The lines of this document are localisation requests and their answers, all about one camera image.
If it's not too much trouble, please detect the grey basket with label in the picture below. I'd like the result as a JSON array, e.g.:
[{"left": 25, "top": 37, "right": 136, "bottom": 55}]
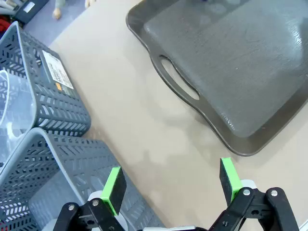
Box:
[{"left": 0, "top": 21, "right": 92, "bottom": 138}]

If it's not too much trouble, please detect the dark brown serving tray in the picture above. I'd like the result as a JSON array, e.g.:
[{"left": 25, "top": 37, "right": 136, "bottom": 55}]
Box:
[{"left": 125, "top": 0, "right": 308, "bottom": 157}]

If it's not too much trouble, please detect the dark grey storage bin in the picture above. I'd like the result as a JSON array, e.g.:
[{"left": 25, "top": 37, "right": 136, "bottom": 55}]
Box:
[{"left": 14, "top": 0, "right": 49, "bottom": 24}]

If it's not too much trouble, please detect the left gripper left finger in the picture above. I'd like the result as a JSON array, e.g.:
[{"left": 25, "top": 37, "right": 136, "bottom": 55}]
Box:
[{"left": 52, "top": 166, "right": 128, "bottom": 231}]

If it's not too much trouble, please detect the grey lattice basket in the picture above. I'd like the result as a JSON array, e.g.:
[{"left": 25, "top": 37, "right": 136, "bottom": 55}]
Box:
[{"left": 0, "top": 127, "right": 167, "bottom": 231}]

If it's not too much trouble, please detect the clear plastic measuring cup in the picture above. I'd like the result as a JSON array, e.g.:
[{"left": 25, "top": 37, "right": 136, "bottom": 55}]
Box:
[
  {"left": 0, "top": 69, "right": 37, "bottom": 135},
  {"left": 0, "top": 121, "right": 27, "bottom": 167}
]

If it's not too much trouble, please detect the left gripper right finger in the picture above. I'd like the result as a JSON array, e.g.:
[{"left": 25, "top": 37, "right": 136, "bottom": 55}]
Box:
[{"left": 208, "top": 157, "right": 300, "bottom": 231}]

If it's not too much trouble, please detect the red cable bundle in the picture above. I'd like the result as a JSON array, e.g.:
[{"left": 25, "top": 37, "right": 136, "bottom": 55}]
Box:
[{"left": 0, "top": 13, "right": 9, "bottom": 34}]

